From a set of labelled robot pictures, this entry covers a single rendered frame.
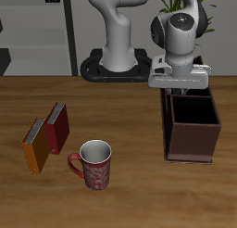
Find orange book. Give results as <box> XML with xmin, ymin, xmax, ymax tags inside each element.
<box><xmin>20</xmin><ymin>117</ymin><xmax>51</xmax><ymax>176</ymax></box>

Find green pot plant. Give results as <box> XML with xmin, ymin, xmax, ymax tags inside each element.
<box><xmin>158</xmin><ymin>0</ymin><xmax>219</xmax><ymax>48</ymax></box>

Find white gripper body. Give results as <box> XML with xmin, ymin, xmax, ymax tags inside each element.
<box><xmin>147</xmin><ymin>63</ymin><xmax>213</xmax><ymax>90</ymax></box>

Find dark vertical post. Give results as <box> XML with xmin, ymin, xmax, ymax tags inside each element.
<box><xmin>62</xmin><ymin>0</ymin><xmax>80</xmax><ymax>77</ymax></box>

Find dark brown desk caddy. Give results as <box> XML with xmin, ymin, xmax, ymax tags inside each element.
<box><xmin>159</xmin><ymin>55</ymin><xmax>223</xmax><ymax>166</ymax></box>

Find red patterned mug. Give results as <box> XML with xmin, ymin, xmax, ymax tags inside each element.
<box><xmin>67</xmin><ymin>139</ymin><xmax>113</xmax><ymax>191</ymax></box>

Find dark angular block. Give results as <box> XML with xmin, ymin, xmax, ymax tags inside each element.
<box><xmin>0</xmin><ymin>47</ymin><xmax>13</xmax><ymax>77</ymax></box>

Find red book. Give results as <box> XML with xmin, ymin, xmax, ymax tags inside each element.
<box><xmin>44</xmin><ymin>101</ymin><xmax>70</xmax><ymax>156</ymax></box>

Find flat black base plate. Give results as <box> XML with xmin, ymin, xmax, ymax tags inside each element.
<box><xmin>80</xmin><ymin>47</ymin><xmax>154</xmax><ymax>83</ymax></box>

